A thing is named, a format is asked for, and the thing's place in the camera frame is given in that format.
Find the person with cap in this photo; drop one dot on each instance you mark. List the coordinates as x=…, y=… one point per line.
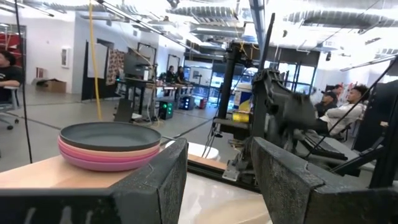
x=326, y=104

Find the pink plate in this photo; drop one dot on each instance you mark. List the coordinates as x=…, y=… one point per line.
x=102, y=163

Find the wooden shelf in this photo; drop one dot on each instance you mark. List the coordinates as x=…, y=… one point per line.
x=56, y=174

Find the dark green plate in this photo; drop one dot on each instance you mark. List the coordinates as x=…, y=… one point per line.
x=109, y=135

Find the framed wall picture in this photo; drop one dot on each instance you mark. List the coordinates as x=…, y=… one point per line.
x=65, y=57

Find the grey office chair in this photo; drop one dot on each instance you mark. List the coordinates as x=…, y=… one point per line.
x=7, y=105

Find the black computer monitor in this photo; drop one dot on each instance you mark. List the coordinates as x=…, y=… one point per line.
x=136, y=67

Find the small red box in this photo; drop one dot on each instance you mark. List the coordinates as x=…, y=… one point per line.
x=202, y=103

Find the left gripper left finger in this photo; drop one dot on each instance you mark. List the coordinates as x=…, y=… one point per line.
x=155, y=186

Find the computer tower blue lights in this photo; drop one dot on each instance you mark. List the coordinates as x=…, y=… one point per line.
x=187, y=102

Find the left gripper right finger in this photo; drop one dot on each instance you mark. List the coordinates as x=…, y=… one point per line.
x=289, y=186

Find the seated person at desk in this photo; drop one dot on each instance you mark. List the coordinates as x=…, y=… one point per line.
x=9, y=76

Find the black desk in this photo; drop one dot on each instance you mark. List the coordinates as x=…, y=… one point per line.
x=138, y=93

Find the white plate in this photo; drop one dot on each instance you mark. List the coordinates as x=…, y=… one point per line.
x=202, y=150

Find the computer tower green lights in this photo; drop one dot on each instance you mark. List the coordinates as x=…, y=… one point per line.
x=166, y=109

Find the black rig post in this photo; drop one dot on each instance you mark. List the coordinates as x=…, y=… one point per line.
x=228, y=84

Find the white board panel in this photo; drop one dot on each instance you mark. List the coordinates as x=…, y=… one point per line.
x=97, y=60

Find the yellow and blue sign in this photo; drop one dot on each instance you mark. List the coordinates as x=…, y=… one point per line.
x=242, y=99

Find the reclining person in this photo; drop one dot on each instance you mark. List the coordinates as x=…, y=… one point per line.
x=345, y=113

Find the peach plate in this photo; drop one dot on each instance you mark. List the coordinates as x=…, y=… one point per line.
x=93, y=152

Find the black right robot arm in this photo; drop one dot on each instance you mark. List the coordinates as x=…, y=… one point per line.
x=267, y=102

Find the large black screen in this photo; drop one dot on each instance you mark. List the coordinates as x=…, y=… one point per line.
x=376, y=115

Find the patterned hanging cloth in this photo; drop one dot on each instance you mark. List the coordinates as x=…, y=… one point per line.
x=114, y=67

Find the cardboard box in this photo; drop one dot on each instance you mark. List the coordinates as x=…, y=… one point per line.
x=53, y=86

